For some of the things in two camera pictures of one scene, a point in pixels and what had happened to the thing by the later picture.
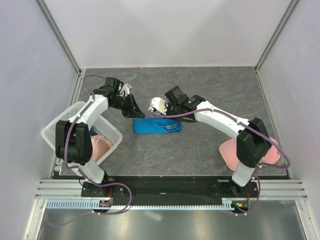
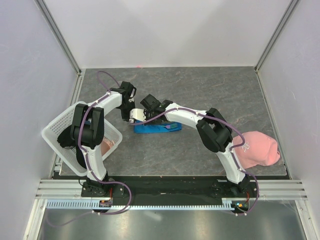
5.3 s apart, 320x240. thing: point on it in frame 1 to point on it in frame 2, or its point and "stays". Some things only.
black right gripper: (168, 107) to (145, 113)
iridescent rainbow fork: (170, 127) stays
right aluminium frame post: (291, 5) stays
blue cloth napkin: (156, 125) stays
